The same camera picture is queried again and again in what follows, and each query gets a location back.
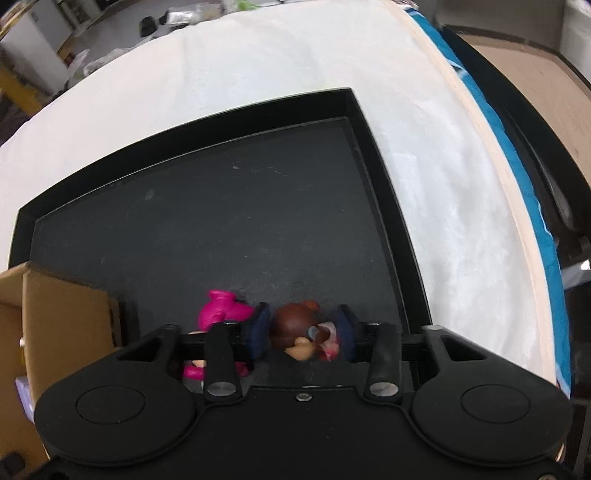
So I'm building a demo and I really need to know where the silver plastic bag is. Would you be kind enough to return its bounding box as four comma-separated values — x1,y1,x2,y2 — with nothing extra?
159,6,223,27

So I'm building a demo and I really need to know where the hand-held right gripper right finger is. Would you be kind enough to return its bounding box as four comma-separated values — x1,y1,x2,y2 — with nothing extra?
335,305,491,401

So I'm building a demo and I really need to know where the black bed frame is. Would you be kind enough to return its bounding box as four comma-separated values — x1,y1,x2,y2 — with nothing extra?
441,21,591,287

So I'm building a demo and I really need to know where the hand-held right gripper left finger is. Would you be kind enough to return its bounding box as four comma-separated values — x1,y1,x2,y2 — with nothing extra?
117,302,271,401

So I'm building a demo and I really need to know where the pink dinosaur costume figure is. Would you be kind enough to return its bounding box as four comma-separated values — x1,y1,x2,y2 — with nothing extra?
182,290,258,382

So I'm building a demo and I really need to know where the brown cardboard box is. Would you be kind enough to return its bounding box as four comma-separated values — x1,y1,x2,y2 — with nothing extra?
0,261,123,468

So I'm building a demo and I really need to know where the blue cloth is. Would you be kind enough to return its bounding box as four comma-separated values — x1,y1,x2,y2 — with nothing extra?
405,4,574,394

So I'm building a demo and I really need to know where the yellow metal shelf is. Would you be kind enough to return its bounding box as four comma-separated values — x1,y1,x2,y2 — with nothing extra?
0,62,40,114

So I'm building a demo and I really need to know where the black plastic tray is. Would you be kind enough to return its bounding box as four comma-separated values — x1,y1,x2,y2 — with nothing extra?
8,87,435,398

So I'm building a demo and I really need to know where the brown-haired doll figure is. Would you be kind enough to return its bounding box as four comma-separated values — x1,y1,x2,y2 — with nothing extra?
269,301,343,363

